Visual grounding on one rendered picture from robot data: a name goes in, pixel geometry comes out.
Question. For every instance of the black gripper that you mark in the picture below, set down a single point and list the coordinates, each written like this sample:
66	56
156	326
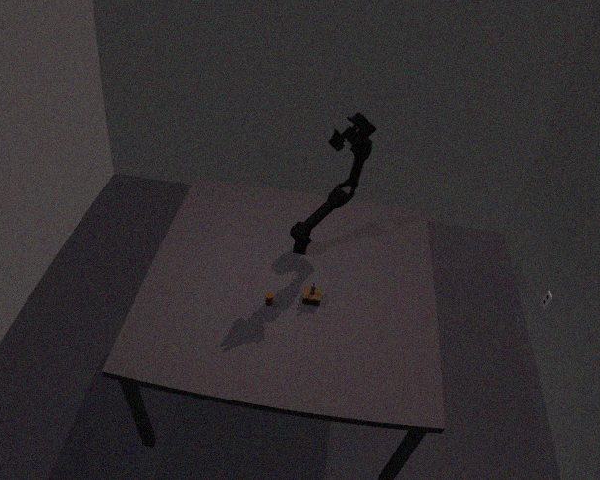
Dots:
349	133

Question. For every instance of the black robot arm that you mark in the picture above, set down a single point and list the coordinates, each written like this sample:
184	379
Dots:
361	147

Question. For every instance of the brown square block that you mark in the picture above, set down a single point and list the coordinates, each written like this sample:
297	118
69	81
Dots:
311	299

